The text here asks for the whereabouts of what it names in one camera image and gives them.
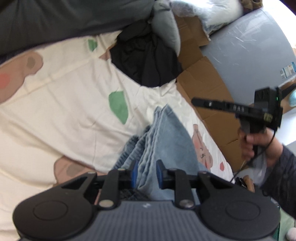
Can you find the black garment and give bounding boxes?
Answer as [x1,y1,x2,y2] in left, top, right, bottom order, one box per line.
[110,20,183,88]

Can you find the grey pillow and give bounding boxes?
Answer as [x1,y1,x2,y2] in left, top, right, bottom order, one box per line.
[151,1,181,56]

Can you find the brown cardboard box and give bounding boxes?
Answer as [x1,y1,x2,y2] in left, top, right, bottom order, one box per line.
[175,16,243,172]

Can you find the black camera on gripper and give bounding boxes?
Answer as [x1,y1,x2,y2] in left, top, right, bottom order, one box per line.
[254,87,282,113]

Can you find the blue denim pants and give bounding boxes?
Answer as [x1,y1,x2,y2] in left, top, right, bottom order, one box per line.
[114,105,206,201]

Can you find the cream patterned bed sheet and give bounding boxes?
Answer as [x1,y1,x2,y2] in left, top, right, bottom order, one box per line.
[1,32,233,240]

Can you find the dark grey blanket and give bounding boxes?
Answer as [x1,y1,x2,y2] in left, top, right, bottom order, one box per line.
[1,1,154,55]

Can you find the right forearm dark sleeve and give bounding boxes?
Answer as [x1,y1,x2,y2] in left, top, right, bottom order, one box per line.
[261,146,295,217]

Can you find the person's right hand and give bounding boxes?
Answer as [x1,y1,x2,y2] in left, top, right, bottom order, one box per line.
[239,128,284,166]

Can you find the grey storage bag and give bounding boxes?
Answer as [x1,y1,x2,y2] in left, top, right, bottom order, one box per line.
[202,7,295,104]

